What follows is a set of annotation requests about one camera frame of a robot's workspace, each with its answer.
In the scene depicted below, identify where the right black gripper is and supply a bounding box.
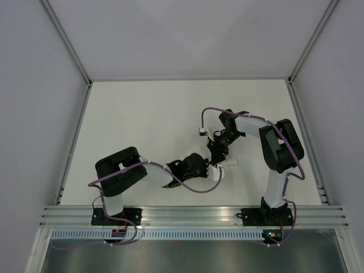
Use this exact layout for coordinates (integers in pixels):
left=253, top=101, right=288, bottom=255
left=207, top=130, right=243, bottom=164

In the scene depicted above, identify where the white cloth napkin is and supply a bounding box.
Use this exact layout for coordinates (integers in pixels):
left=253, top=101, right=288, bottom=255
left=220, top=159, right=238, bottom=167

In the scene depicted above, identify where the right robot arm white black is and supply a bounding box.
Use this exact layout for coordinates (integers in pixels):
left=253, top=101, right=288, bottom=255
left=207, top=109, right=305, bottom=225

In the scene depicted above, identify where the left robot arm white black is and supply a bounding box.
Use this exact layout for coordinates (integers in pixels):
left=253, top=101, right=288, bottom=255
left=95, top=147, right=208, bottom=225

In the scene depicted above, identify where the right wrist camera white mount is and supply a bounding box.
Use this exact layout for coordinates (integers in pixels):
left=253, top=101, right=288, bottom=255
left=198, top=126, right=214, bottom=140

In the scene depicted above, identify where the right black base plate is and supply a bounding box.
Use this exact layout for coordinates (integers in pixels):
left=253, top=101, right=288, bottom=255
left=235, top=208, right=293, bottom=227

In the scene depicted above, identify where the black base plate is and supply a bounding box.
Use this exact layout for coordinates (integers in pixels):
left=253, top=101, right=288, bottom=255
left=91, top=208, right=142, bottom=226
left=235, top=208, right=293, bottom=227

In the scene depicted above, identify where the back aluminium frame bar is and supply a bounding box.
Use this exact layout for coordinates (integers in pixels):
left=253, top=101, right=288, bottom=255
left=91, top=76, right=290, bottom=82

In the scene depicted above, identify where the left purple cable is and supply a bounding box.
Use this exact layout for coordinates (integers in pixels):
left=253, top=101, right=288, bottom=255
left=88, top=162, right=223, bottom=250

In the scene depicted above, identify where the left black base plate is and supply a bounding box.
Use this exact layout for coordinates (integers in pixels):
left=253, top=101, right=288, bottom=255
left=91, top=208, right=142, bottom=226

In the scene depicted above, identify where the front aluminium rail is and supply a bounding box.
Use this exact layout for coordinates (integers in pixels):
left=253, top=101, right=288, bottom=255
left=39, top=205, right=349, bottom=229

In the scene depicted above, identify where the white slotted cable duct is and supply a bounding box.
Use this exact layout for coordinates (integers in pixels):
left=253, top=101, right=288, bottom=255
left=51, top=228, right=263, bottom=241

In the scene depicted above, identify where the right aluminium frame post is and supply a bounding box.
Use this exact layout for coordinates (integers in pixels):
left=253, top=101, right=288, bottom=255
left=287, top=0, right=341, bottom=85

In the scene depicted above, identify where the aluminium frame post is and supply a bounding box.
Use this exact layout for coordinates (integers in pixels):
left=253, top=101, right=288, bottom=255
left=287, top=0, right=341, bottom=85
left=38, top=0, right=92, bottom=87

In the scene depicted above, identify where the left aluminium frame post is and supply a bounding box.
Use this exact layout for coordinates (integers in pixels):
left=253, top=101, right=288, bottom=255
left=38, top=0, right=92, bottom=87

